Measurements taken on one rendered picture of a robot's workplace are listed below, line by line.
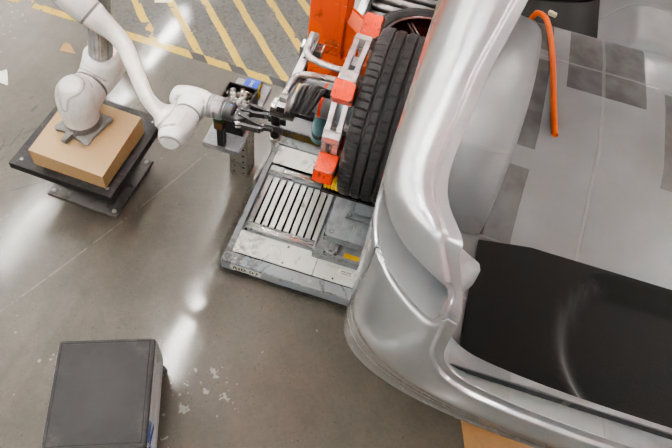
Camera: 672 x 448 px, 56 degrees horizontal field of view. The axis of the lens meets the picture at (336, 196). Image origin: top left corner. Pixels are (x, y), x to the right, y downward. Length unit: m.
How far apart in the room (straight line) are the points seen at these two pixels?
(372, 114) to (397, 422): 1.32
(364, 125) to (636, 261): 1.01
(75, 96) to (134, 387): 1.19
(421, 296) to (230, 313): 1.60
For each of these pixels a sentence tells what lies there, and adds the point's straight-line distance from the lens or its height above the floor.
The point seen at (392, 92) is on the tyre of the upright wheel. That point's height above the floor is 1.14.
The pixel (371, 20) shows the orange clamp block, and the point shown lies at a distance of 2.46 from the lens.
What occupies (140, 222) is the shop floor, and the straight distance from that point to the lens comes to 3.19.
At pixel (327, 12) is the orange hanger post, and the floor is 0.91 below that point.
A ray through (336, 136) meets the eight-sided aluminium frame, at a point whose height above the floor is 0.97.
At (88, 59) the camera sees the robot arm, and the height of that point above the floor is 0.70.
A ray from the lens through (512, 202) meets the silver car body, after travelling 2.25.
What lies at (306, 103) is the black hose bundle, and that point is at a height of 1.02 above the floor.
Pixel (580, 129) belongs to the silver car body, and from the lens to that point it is 2.43.
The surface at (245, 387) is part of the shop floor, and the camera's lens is 2.80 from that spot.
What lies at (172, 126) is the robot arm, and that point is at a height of 0.89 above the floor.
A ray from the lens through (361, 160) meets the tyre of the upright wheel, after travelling 2.20.
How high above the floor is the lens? 2.66
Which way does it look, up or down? 55 degrees down
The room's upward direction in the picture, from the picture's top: 10 degrees clockwise
